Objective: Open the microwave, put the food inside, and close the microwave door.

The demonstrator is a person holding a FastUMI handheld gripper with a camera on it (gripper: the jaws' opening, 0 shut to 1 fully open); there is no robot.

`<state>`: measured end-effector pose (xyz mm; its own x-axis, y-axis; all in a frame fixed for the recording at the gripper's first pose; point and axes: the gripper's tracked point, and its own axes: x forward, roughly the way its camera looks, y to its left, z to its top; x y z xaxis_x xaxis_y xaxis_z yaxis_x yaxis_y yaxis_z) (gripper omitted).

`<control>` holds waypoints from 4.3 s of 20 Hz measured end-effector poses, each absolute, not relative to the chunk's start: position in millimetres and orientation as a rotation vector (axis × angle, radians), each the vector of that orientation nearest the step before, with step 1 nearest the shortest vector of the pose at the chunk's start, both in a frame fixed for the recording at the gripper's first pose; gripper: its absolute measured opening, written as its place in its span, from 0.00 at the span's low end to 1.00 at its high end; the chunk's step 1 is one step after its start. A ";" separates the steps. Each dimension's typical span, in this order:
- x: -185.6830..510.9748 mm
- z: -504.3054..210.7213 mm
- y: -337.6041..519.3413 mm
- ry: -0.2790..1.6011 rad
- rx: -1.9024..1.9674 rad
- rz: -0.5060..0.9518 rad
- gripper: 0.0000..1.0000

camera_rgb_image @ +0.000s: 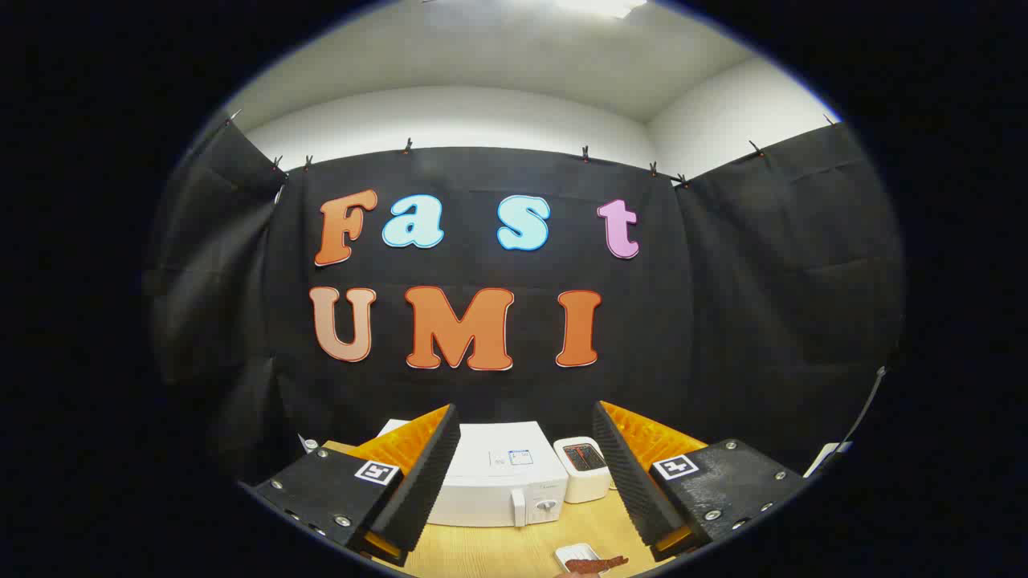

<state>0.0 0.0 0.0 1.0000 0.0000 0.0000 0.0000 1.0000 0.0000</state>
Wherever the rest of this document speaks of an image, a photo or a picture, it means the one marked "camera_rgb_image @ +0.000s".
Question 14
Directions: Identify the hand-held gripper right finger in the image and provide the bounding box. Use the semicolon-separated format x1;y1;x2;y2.
593;401;808;563

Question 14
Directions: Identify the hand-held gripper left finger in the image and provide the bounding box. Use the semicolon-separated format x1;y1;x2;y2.
241;404;461;568

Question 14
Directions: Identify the white microwave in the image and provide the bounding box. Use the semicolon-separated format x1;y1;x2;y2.
377;419;569;528

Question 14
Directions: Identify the brown meat piece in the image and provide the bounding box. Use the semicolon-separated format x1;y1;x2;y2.
567;556;629;576

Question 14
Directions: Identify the cream toaster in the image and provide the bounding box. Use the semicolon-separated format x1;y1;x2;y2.
553;436;614;504

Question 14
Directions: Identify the white foam tray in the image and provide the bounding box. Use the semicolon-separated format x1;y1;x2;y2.
554;543;602;572

